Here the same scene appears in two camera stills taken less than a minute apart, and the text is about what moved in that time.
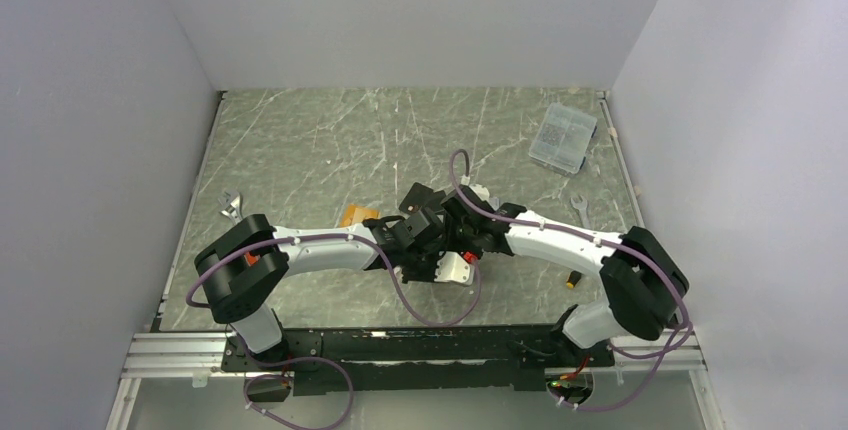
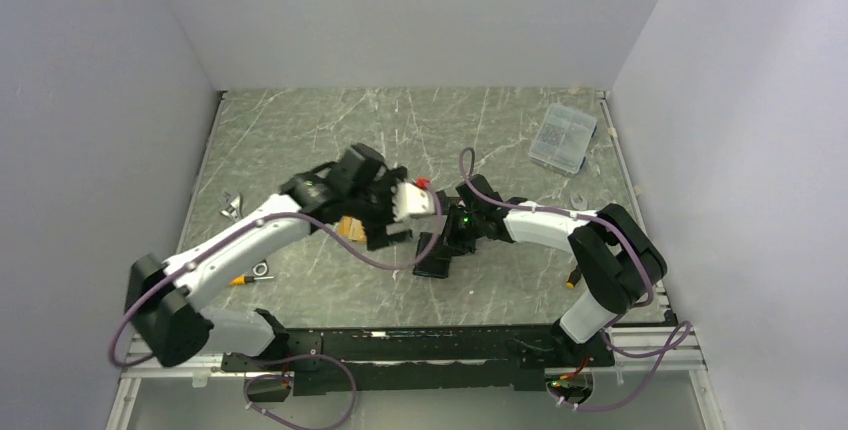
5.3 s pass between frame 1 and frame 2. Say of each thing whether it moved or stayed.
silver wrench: stayed
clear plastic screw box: stayed
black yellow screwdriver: stayed
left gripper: moved
